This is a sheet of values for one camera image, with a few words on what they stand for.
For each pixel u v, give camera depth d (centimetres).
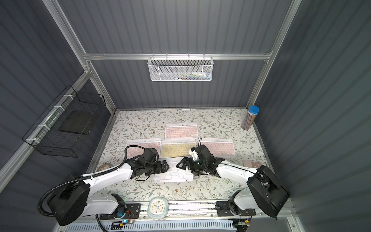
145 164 67
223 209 73
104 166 89
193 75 91
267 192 43
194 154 80
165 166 80
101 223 70
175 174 82
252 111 93
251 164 89
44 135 63
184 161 74
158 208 72
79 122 75
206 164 66
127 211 72
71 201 41
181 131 106
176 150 96
